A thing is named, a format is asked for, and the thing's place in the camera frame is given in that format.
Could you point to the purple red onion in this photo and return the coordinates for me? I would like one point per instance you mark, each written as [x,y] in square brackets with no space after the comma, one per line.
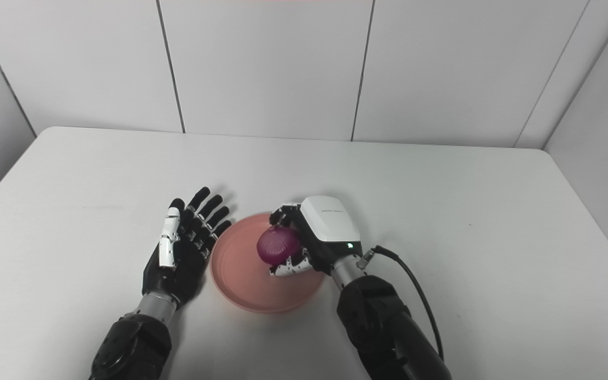
[277,245]

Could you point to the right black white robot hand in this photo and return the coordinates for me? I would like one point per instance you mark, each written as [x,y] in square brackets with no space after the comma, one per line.
[325,232]

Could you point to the pink round plate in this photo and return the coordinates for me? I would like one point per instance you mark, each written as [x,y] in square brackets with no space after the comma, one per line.
[240,279]

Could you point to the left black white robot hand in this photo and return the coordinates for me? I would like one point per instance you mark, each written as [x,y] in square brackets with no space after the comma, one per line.
[188,258]

